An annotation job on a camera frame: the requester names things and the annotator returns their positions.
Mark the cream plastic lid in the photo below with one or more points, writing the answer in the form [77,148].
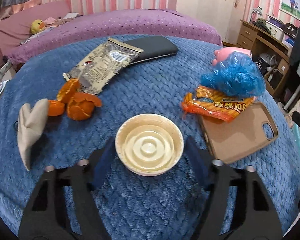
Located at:
[149,144]

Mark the grey printed snack packet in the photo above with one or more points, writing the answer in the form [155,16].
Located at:
[102,64]

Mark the yellow duck plush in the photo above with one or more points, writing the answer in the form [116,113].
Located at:
[37,26]

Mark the blue plastic bag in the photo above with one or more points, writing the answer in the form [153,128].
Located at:
[236,76]

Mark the small framed photo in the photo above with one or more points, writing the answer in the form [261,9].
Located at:
[291,7]

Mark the white wardrobe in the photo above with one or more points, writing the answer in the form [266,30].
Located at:
[224,15]

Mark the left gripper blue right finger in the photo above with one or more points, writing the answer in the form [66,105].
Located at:
[200,161]

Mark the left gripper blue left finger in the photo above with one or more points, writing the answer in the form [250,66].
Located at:
[101,168]

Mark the wooden desk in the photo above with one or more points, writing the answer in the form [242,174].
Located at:
[269,53]

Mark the purple dotted bed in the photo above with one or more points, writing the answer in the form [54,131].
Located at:
[16,28]

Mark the white storage box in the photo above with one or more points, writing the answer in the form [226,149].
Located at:
[276,32]

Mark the beige cloth pouch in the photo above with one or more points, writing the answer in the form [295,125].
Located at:
[31,123]

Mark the orange plastic cap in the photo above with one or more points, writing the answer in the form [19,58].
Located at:
[56,108]

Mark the orange snack wrapper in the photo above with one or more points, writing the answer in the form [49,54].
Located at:
[214,104]

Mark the black smartphone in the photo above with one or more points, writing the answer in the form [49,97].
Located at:
[154,47]

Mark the pink metal-lined mug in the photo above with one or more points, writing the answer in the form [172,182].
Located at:
[223,53]

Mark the orange peel piece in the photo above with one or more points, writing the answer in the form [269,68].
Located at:
[81,106]
[68,90]

